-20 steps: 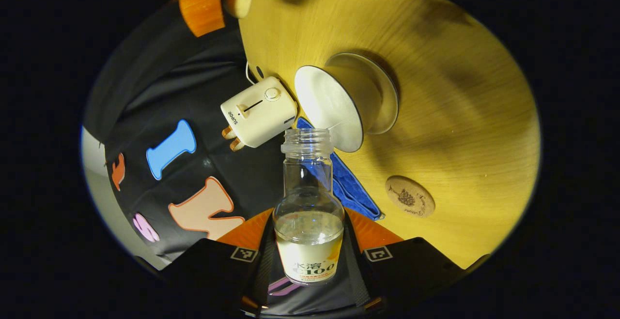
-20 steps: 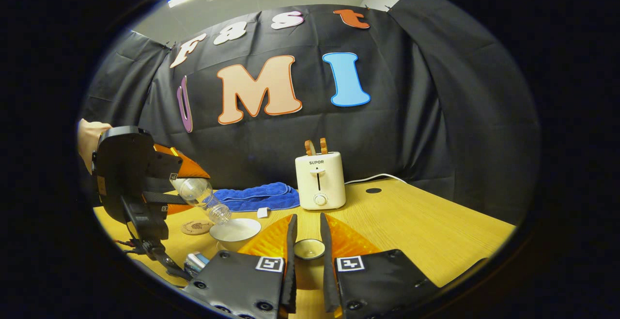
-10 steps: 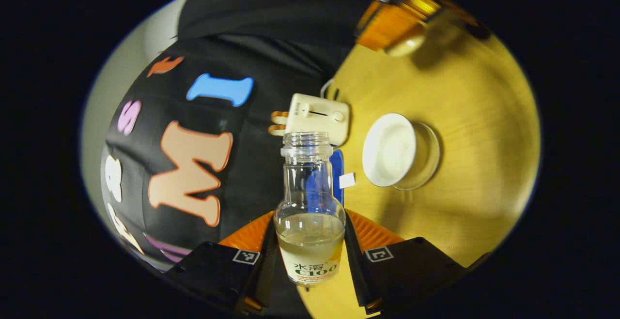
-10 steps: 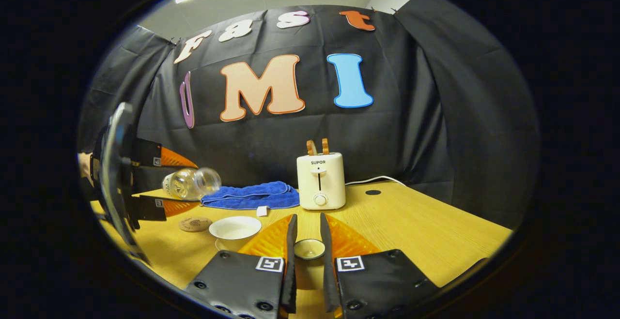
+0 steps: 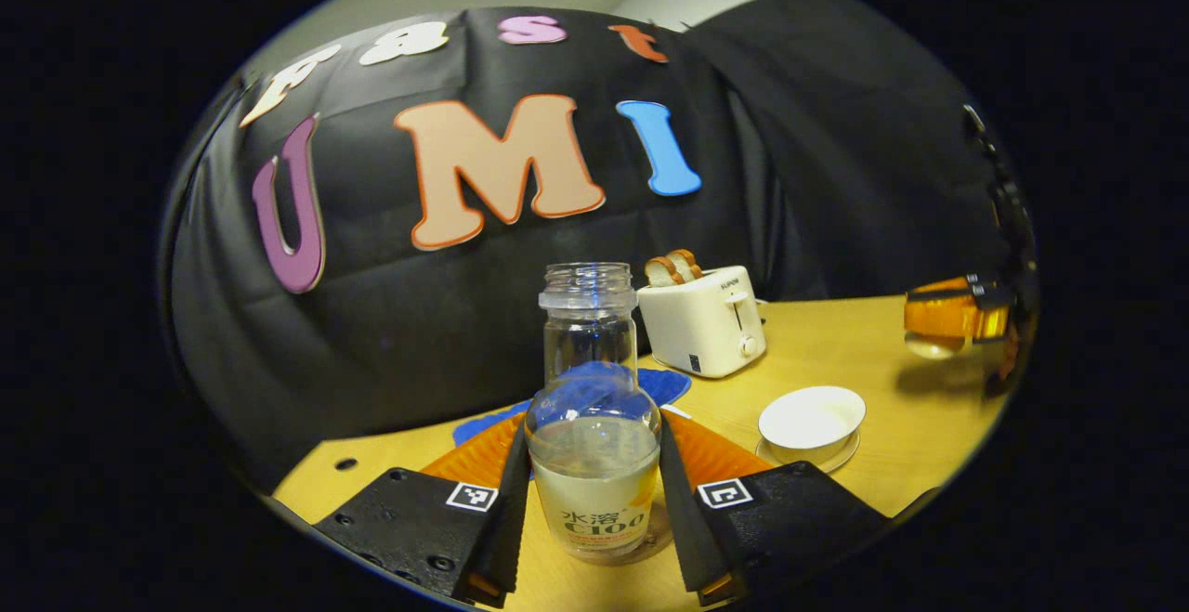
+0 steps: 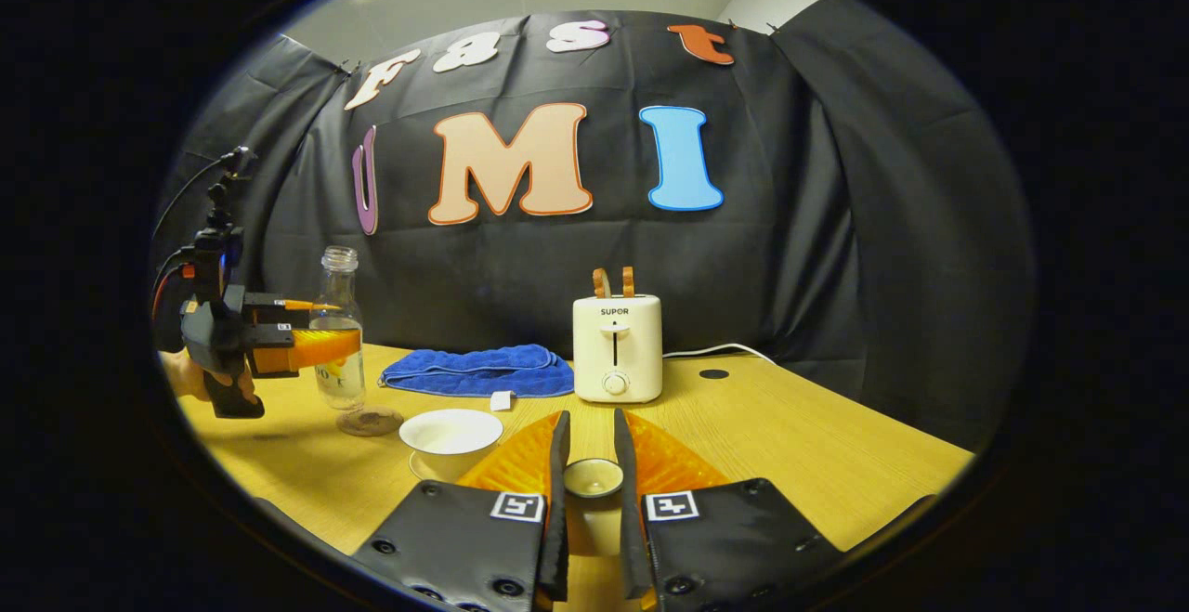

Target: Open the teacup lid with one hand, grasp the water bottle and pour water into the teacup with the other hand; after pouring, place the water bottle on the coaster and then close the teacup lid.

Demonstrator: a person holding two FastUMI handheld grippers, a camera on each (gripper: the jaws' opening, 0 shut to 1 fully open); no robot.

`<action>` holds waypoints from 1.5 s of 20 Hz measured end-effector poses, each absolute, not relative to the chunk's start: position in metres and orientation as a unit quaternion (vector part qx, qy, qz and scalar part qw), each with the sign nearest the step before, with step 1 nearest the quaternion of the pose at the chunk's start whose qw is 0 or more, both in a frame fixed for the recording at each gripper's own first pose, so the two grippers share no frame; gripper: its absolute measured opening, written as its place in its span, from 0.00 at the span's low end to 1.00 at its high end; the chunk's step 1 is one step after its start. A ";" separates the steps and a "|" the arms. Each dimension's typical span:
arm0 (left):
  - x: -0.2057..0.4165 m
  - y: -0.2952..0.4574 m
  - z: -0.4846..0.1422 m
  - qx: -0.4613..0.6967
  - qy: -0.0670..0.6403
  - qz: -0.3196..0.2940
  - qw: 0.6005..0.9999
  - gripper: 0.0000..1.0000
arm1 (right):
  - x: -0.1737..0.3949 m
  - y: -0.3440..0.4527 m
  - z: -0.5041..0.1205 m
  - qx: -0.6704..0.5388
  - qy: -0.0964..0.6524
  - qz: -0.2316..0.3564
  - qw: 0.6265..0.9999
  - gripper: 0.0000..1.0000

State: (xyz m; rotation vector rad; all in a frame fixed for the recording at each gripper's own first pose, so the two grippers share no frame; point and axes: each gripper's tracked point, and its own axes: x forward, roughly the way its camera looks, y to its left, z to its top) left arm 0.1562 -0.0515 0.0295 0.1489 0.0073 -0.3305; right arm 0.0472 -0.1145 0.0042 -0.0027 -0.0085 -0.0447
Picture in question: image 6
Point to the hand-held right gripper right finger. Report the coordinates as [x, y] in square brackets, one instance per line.
[630, 528]

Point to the round brown coaster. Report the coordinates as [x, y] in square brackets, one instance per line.
[372, 422]

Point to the clear water bottle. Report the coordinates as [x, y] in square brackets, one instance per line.
[339, 361]

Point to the white toaster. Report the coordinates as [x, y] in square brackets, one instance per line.
[618, 347]

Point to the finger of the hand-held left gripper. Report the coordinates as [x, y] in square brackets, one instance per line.
[269, 338]
[265, 301]

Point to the blue towel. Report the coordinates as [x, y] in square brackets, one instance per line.
[478, 371]

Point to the bread slice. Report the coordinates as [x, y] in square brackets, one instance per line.
[601, 283]
[628, 281]

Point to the cream teacup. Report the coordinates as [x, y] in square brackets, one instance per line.
[450, 436]

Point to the cream saucer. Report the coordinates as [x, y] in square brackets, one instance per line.
[418, 469]

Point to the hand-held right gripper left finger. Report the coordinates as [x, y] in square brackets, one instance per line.
[558, 519]

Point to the cream teacup lid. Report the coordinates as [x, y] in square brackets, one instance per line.
[594, 479]

